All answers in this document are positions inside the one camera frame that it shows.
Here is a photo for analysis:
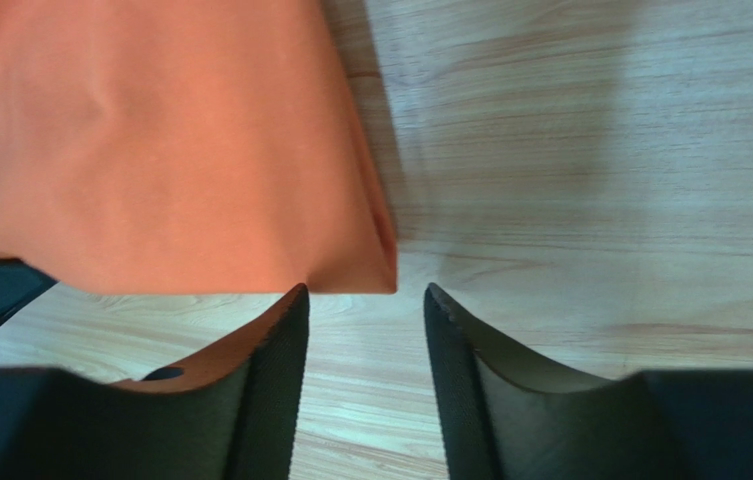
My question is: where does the orange t shirt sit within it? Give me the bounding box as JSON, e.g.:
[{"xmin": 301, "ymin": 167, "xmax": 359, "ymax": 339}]
[{"xmin": 0, "ymin": 1, "xmax": 397, "ymax": 295}]

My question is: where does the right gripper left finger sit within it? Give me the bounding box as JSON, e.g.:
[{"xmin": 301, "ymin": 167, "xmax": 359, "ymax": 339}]
[{"xmin": 0, "ymin": 285, "xmax": 309, "ymax": 479}]

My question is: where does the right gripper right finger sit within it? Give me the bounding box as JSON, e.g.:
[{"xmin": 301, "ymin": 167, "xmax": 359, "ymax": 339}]
[{"xmin": 424, "ymin": 284, "xmax": 753, "ymax": 479}]

